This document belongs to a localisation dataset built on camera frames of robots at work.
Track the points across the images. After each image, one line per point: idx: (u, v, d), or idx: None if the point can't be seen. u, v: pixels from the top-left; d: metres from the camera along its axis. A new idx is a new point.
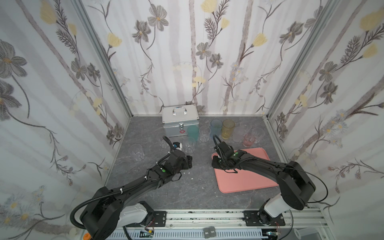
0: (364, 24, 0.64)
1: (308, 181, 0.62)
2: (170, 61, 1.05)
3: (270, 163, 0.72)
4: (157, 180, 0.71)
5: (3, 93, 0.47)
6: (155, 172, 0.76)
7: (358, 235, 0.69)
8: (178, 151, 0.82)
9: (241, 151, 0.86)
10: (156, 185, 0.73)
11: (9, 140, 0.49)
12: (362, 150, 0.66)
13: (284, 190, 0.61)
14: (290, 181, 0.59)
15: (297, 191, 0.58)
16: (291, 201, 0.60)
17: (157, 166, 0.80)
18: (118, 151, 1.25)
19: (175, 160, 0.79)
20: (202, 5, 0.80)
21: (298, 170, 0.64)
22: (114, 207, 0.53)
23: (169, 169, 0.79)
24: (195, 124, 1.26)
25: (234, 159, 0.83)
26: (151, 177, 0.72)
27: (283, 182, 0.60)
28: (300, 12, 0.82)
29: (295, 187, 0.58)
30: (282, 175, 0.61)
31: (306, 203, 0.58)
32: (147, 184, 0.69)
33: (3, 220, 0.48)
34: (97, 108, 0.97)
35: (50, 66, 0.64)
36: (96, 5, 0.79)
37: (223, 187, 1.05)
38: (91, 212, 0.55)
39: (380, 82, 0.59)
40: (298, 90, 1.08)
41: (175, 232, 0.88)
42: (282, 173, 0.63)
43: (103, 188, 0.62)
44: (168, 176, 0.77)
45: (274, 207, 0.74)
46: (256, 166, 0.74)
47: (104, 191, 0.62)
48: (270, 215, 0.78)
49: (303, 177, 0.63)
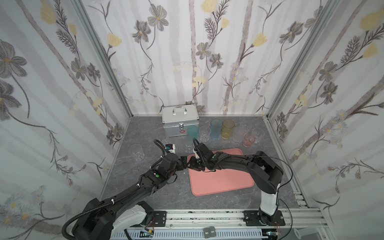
0: (364, 24, 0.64)
1: (274, 166, 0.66)
2: (170, 60, 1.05)
3: (241, 156, 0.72)
4: (150, 187, 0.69)
5: (3, 93, 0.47)
6: (148, 177, 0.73)
7: (358, 235, 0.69)
8: (171, 154, 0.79)
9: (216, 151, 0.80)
10: (149, 192, 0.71)
11: (9, 140, 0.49)
12: (361, 150, 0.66)
13: (255, 179, 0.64)
14: (257, 168, 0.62)
15: (265, 176, 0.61)
16: (264, 187, 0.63)
17: (150, 170, 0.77)
18: (119, 151, 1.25)
19: (168, 164, 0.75)
20: (202, 5, 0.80)
21: (263, 157, 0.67)
22: (105, 220, 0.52)
23: (163, 173, 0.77)
24: (195, 124, 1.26)
25: (213, 160, 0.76)
26: (144, 184, 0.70)
27: (252, 171, 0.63)
28: (300, 12, 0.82)
29: (263, 173, 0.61)
30: (249, 164, 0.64)
31: (276, 186, 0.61)
32: (140, 191, 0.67)
33: (3, 220, 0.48)
34: (97, 108, 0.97)
35: (49, 66, 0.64)
36: (96, 5, 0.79)
37: (196, 190, 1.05)
38: (83, 225, 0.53)
39: (380, 82, 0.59)
40: (298, 90, 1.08)
41: (175, 232, 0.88)
42: (249, 162, 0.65)
43: (94, 199, 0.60)
44: (162, 181, 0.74)
45: (265, 203, 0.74)
46: (231, 162, 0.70)
47: (96, 202, 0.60)
48: (270, 214, 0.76)
49: (269, 162, 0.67)
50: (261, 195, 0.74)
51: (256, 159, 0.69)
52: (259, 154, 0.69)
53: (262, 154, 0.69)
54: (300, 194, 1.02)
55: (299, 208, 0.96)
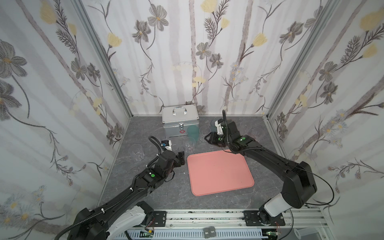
0: (364, 24, 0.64)
1: (312, 184, 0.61)
2: (170, 60, 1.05)
3: (280, 158, 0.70)
4: (146, 188, 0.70)
5: (3, 93, 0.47)
6: (144, 178, 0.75)
7: (359, 236, 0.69)
8: (167, 152, 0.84)
9: (249, 138, 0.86)
10: (145, 193, 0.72)
11: (9, 140, 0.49)
12: (361, 150, 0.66)
13: (285, 187, 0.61)
14: (297, 181, 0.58)
15: (301, 191, 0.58)
16: (290, 198, 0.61)
17: (146, 171, 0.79)
18: (119, 151, 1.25)
19: (164, 162, 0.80)
20: (202, 5, 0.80)
21: (308, 173, 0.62)
22: (96, 230, 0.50)
23: (159, 172, 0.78)
24: (195, 124, 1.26)
25: (241, 144, 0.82)
26: (138, 187, 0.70)
27: (288, 180, 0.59)
28: (300, 12, 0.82)
29: (300, 187, 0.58)
30: (290, 174, 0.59)
31: (304, 202, 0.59)
32: (135, 194, 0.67)
33: (3, 220, 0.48)
34: (97, 108, 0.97)
35: (50, 66, 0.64)
36: (96, 5, 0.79)
37: (196, 189, 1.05)
38: (76, 235, 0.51)
39: (380, 82, 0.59)
40: (298, 90, 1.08)
41: (175, 232, 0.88)
42: (290, 172, 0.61)
43: (84, 209, 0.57)
44: (158, 180, 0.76)
45: (273, 206, 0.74)
46: (262, 157, 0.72)
47: (86, 213, 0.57)
48: (271, 216, 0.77)
49: (309, 178, 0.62)
50: (274, 198, 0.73)
51: (297, 169, 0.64)
52: (304, 167, 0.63)
53: (307, 169, 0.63)
54: None
55: (299, 208, 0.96)
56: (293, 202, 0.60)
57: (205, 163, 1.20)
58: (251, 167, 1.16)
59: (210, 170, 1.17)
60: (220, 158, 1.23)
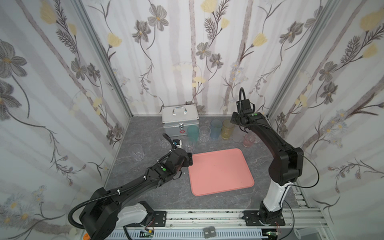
0: (364, 24, 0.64)
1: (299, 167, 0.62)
2: (170, 61, 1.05)
3: (281, 139, 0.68)
4: (157, 180, 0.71)
5: (3, 93, 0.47)
6: (155, 171, 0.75)
7: (359, 235, 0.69)
8: (179, 150, 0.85)
9: (261, 114, 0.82)
10: (156, 185, 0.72)
11: (9, 140, 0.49)
12: (361, 150, 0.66)
13: (274, 163, 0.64)
14: (285, 160, 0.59)
15: (284, 169, 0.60)
16: (274, 173, 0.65)
17: (158, 164, 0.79)
18: (118, 151, 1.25)
19: (176, 158, 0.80)
20: (202, 5, 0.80)
21: (299, 157, 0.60)
22: (110, 210, 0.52)
23: (170, 167, 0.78)
24: (195, 124, 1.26)
25: (250, 119, 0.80)
26: (150, 177, 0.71)
27: (278, 158, 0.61)
28: (300, 12, 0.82)
29: (285, 166, 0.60)
30: (281, 153, 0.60)
31: (284, 180, 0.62)
32: (146, 183, 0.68)
33: (2, 220, 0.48)
34: (97, 108, 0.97)
35: (50, 66, 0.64)
36: (96, 5, 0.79)
37: (196, 190, 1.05)
38: (90, 213, 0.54)
39: (380, 82, 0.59)
40: (298, 90, 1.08)
41: (175, 232, 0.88)
42: (282, 151, 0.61)
43: (101, 189, 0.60)
44: (168, 175, 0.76)
45: (269, 197, 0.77)
46: (264, 134, 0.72)
47: (103, 192, 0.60)
48: (269, 210, 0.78)
49: (298, 162, 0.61)
50: (270, 188, 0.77)
51: (291, 152, 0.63)
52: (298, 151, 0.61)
53: (300, 154, 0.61)
54: (300, 194, 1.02)
55: (299, 208, 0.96)
56: (275, 176, 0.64)
57: (205, 163, 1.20)
58: (251, 167, 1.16)
59: (210, 170, 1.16)
60: (220, 158, 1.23)
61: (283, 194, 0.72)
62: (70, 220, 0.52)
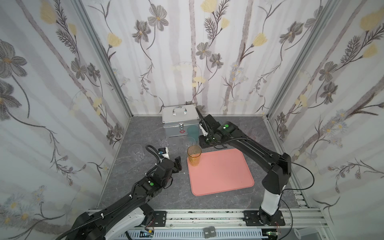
0: (364, 24, 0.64)
1: (291, 173, 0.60)
2: (171, 61, 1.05)
3: (263, 149, 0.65)
4: (144, 196, 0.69)
5: (3, 93, 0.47)
6: (142, 187, 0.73)
7: (358, 235, 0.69)
8: (166, 162, 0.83)
9: (233, 126, 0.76)
10: (143, 201, 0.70)
11: (9, 140, 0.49)
12: (362, 150, 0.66)
13: (268, 178, 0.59)
14: (281, 175, 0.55)
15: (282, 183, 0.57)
16: (270, 187, 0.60)
17: (145, 179, 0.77)
18: (119, 151, 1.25)
19: (163, 172, 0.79)
20: (202, 5, 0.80)
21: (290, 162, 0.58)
22: (93, 238, 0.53)
23: (158, 181, 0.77)
24: (195, 124, 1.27)
25: (224, 133, 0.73)
26: (137, 194, 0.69)
27: (273, 174, 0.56)
28: (300, 12, 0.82)
29: (282, 180, 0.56)
30: (275, 167, 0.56)
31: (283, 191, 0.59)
32: (133, 202, 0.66)
33: (3, 220, 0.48)
34: (97, 108, 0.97)
35: (49, 66, 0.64)
36: (96, 5, 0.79)
37: (196, 190, 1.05)
38: None
39: (380, 82, 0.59)
40: (298, 90, 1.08)
41: (175, 232, 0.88)
42: (275, 165, 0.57)
43: (84, 214, 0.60)
44: (157, 189, 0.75)
45: (268, 202, 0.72)
46: (246, 148, 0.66)
47: (86, 217, 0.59)
48: (270, 214, 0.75)
49: (290, 169, 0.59)
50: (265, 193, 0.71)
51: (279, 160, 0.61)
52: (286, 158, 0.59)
53: (290, 161, 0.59)
54: (300, 194, 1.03)
55: (298, 208, 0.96)
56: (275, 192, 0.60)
57: (205, 163, 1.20)
58: (251, 167, 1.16)
59: (210, 170, 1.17)
60: (220, 157, 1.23)
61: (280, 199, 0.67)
62: None
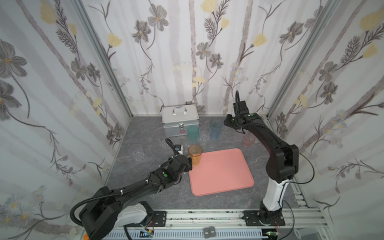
0: (364, 24, 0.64)
1: (295, 164, 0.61)
2: (171, 61, 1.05)
3: (276, 137, 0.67)
4: (158, 185, 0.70)
5: (3, 93, 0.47)
6: (157, 176, 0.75)
7: (358, 235, 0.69)
8: (181, 157, 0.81)
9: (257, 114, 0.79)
10: (156, 189, 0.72)
11: (9, 140, 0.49)
12: (362, 150, 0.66)
13: (271, 161, 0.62)
14: (280, 158, 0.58)
15: (281, 167, 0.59)
16: (271, 172, 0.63)
17: (160, 169, 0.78)
18: (119, 150, 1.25)
19: (178, 166, 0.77)
20: (202, 5, 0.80)
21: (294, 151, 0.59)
22: (112, 209, 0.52)
23: (171, 174, 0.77)
24: (195, 124, 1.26)
25: (247, 118, 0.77)
26: (152, 181, 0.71)
27: (273, 155, 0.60)
28: (300, 12, 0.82)
29: (281, 164, 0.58)
30: (277, 150, 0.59)
31: (282, 177, 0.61)
32: (148, 187, 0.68)
33: (3, 220, 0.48)
34: (97, 108, 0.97)
35: (50, 66, 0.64)
36: (96, 5, 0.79)
37: (196, 190, 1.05)
38: (90, 211, 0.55)
39: (380, 82, 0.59)
40: (298, 90, 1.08)
41: (175, 232, 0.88)
42: (278, 148, 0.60)
43: (104, 188, 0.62)
44: (169, 182, 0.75)
45: (268, 196, 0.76)
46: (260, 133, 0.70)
47: (105, 191, 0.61)
48: (269, 209, 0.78)
49: (294, 159, 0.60)
50: (268, 185, 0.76)
51: (287, 149, 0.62)
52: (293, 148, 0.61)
53: (296, 151, 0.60)
54: (300, 194, 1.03)
55: (299, 208, 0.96)
56: (274, 177, 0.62)
57: (205, 163, 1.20)
58: (251, 167, 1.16)
59: (210, 170, 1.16)
60: (220, 157, 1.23)
61: (281, 192, 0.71)
62: (72, 218, 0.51)
